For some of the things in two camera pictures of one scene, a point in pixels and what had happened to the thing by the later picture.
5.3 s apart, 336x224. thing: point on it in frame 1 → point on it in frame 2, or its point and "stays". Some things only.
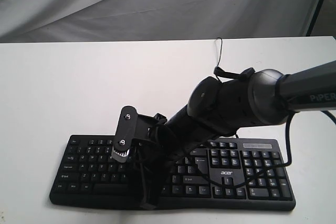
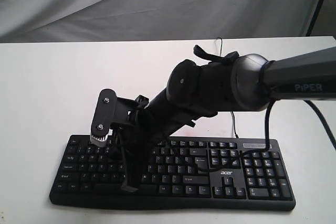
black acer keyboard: (229, 174) stays
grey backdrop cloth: (60, 7) stays
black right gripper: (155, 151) → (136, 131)
